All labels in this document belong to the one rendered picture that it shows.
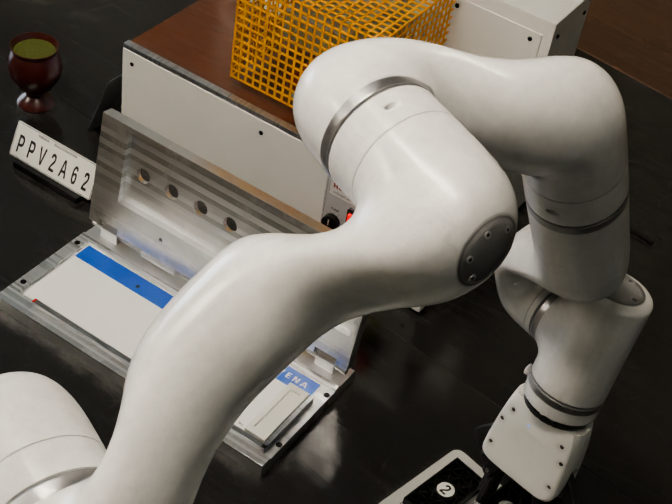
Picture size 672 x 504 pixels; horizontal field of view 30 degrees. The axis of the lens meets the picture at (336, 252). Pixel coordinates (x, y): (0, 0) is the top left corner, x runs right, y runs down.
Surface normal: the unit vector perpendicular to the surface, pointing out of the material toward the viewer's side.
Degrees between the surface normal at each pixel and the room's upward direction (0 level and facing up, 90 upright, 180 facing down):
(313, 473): 0
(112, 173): 81
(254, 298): 53
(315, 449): 0
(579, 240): 105
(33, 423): 2
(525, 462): 76
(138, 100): 90
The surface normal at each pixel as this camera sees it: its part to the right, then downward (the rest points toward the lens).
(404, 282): -0.14, 0.82
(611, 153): 0.68, 0.48
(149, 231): -0.52, 0.38
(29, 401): 0.24, -0.79
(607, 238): 0.49, 0.66
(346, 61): -0.22, -0.69
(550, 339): -0.84, 0.11
